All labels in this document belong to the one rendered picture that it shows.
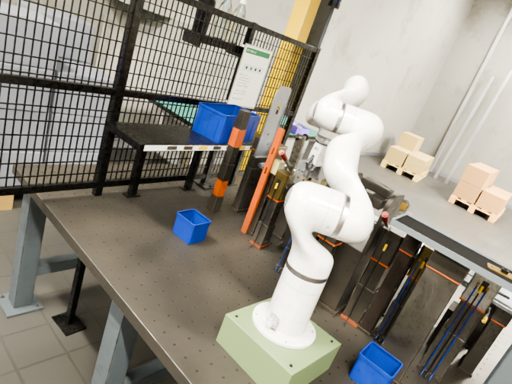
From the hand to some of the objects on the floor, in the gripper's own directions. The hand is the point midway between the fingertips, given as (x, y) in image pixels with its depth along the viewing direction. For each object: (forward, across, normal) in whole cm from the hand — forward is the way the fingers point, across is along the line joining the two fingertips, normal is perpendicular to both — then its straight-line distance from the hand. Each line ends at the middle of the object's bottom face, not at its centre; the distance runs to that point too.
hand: (311, 174), depth 184 cm
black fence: (+103, +35, -56) cm, 122 cm away
